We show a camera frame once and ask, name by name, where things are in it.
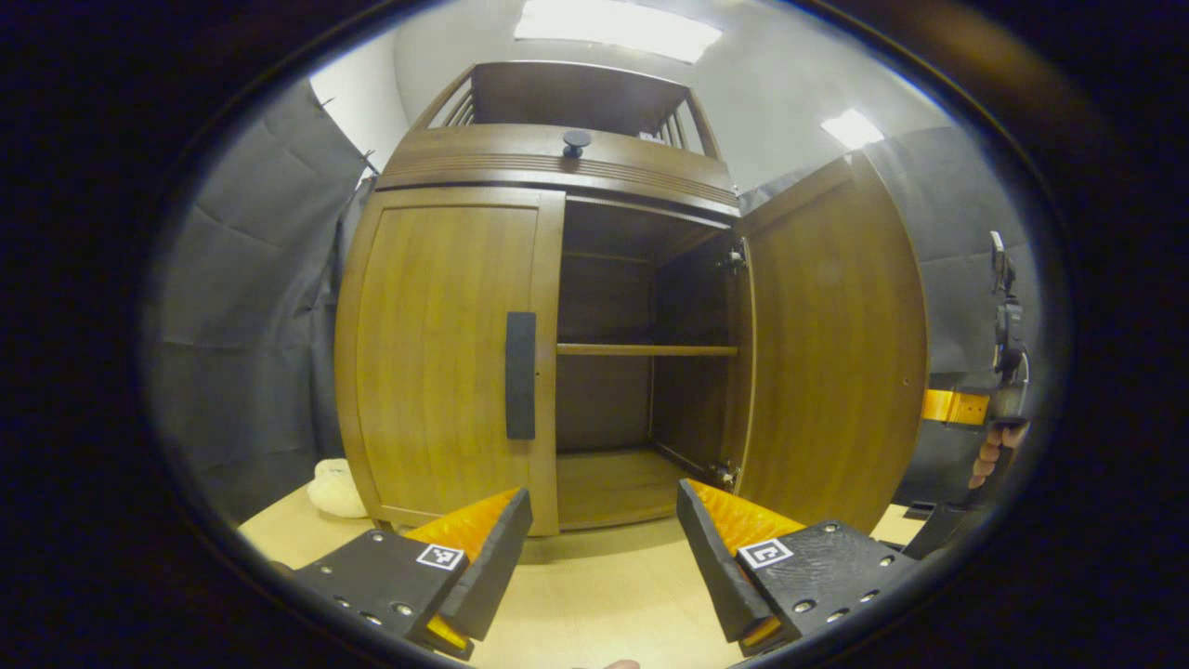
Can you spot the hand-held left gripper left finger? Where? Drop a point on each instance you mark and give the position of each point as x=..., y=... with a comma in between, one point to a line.
x=497, y=567

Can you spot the white plush toy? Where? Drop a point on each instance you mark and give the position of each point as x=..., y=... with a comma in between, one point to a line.
x=336, y=490

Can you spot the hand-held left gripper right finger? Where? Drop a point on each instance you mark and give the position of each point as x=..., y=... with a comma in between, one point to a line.
x=715, y=567

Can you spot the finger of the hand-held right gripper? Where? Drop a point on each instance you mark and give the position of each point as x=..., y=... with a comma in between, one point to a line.
x=955, y=407

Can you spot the large ceiling light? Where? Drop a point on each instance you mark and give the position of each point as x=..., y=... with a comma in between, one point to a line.
x=618, y=28

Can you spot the small ceiling light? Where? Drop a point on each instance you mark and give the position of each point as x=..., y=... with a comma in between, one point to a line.
x=852, y=128

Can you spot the wooden shoe cabinet door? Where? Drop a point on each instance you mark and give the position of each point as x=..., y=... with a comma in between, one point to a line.
x=437, y=353
x=836, y=344

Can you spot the wooden double-door shoe cabinet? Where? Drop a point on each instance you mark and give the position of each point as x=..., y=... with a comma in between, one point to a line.
x=483, y=158

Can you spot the metal door hinge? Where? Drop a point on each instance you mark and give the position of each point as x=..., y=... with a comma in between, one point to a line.
x=736, y=258
x=725, y=475

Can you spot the round black cabinet knob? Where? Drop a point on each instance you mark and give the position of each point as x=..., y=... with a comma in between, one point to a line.
x=576, y=141

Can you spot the black backdrop cloth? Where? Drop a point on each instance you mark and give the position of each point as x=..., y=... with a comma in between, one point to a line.
x=251, y=325

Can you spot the wooden cabinet shelf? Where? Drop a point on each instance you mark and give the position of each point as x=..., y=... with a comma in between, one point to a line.
x=641, y=350

